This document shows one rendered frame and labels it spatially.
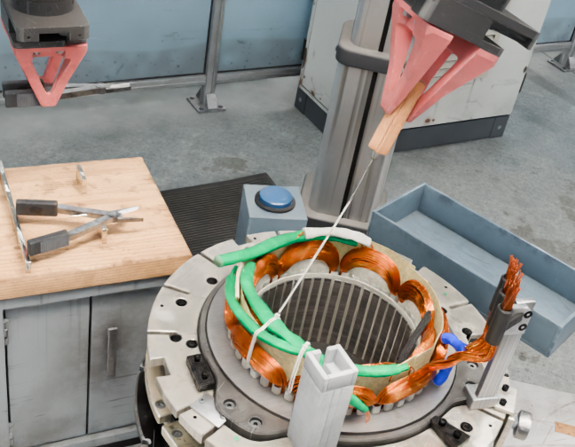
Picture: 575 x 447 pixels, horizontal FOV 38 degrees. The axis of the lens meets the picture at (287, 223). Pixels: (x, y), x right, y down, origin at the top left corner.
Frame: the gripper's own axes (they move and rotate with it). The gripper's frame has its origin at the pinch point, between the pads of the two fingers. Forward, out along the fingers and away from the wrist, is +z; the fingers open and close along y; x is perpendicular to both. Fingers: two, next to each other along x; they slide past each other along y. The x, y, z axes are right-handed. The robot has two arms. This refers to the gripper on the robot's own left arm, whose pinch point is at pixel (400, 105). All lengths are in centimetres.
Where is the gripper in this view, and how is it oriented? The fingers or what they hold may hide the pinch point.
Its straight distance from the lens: 62.5
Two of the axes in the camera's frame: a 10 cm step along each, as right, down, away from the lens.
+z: -4.5, 8.1, 3.8
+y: 8.6, 2.8, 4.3
